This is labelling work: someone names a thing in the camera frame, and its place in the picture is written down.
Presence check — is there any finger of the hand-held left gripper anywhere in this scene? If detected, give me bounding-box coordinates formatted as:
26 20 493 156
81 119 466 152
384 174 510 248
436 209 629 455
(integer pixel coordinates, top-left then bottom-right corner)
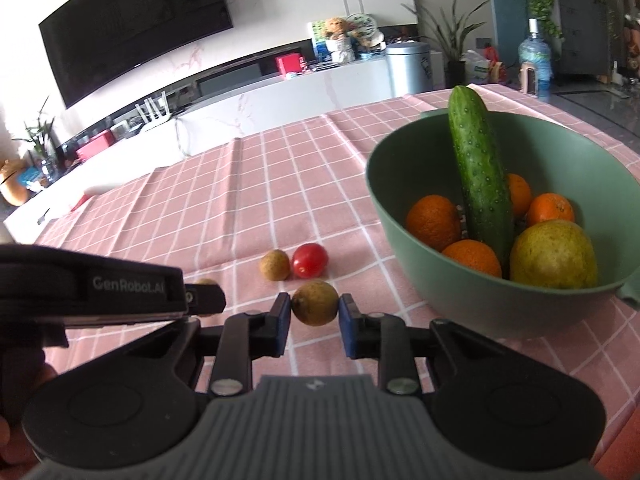
182 282 227 318

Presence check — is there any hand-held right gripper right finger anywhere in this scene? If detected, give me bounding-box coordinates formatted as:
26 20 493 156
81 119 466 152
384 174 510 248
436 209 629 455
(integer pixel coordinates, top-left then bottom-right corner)
338 293 512 396

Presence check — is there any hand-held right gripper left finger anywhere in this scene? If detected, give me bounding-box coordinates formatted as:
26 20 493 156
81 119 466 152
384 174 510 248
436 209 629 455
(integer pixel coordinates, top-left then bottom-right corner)
115 291 294 397

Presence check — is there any orange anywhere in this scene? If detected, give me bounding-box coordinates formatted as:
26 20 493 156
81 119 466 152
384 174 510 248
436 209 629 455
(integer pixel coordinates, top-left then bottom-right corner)
441 239 503 279
506 173 534 219
526 192 577 227
405 194 463 253

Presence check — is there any green colander bowl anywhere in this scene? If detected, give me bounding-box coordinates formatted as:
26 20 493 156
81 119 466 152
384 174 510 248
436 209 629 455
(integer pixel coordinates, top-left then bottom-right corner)
364 109 640 342

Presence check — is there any green cucumber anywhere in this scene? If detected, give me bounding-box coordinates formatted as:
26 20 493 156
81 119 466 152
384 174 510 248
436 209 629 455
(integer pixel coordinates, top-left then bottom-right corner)
447 85 516 281

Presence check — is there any green yellow pear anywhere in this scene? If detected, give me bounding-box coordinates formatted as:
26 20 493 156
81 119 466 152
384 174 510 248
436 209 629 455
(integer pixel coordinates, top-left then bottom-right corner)
508 219 600 290

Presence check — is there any red tomato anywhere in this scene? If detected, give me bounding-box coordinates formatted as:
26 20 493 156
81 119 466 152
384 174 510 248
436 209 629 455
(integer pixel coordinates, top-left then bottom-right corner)
292 242 330 279

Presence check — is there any blue packet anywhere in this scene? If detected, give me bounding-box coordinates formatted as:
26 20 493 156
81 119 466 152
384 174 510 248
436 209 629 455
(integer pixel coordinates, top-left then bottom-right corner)
17 165 44 189

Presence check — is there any round orange vase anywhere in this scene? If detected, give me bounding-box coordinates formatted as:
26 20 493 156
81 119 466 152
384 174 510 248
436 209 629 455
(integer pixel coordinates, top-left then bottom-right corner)
0 159 29 206

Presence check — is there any pink checked tablecloth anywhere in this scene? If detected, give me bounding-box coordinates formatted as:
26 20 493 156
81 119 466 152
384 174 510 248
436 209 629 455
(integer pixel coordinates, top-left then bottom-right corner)
34 82 640 463

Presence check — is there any flat red box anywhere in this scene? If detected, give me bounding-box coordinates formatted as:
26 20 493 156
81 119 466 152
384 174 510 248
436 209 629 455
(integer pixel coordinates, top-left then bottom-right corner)
74 128 116 162

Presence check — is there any thin-leaved potted plant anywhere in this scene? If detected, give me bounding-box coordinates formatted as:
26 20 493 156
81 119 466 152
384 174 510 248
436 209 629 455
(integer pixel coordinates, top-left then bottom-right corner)
12 96 59 174

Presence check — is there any white router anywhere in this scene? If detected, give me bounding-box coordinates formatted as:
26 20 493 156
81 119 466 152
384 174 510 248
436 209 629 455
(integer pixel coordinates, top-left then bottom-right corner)
134 89 174 132

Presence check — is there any white marble media console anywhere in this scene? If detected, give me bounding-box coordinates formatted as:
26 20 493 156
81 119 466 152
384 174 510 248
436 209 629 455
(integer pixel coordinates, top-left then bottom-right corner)
2 52 446 232

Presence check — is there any red cube box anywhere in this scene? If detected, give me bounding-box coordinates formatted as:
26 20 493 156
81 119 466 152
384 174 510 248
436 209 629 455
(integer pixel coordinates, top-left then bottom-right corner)
274 53 304 77

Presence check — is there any black curved television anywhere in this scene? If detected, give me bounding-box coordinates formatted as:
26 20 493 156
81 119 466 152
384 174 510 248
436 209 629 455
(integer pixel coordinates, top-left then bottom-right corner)
38 0 235 110

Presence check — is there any grey metal trash can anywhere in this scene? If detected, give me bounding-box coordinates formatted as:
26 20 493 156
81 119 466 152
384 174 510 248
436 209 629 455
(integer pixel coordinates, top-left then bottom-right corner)
384 41 434 99

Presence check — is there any white vase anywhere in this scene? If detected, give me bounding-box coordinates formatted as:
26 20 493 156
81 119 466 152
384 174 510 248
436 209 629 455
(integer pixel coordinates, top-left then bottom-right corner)
325 37 357 65

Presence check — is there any green picture card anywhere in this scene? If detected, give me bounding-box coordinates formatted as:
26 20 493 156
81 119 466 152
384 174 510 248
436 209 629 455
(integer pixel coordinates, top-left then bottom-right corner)
310 20 329 59

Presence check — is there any white plastic bag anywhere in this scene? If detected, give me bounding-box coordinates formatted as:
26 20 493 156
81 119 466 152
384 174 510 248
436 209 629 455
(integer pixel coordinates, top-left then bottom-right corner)
462 49 494 86

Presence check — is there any brown teddy bear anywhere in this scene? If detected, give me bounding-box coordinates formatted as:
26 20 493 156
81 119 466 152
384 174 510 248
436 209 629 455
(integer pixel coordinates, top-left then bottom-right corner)
322 17 351 41

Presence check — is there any orange bag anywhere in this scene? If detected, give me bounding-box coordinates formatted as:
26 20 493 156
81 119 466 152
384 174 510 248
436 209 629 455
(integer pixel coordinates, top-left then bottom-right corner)
484 47 507 84

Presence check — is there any round printed fan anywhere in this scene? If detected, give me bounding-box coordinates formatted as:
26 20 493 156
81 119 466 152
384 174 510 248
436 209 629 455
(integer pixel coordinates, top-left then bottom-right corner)
346 13 379 44

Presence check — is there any tall leafy potted plant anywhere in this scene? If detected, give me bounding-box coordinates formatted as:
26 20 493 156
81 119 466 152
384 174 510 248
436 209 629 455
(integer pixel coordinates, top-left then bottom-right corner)
401 0 492 89

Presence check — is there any small beige device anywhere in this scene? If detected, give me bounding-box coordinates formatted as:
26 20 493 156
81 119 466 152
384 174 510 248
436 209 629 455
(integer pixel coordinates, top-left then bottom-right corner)
519 61 539 96

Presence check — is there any blue water bottle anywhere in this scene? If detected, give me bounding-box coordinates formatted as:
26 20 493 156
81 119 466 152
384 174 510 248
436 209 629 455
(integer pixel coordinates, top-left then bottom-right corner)
517 18 554 102

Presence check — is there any dark grey cabinet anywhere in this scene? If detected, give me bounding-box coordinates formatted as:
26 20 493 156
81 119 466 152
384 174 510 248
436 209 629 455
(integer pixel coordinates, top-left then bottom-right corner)
551 0 614 79

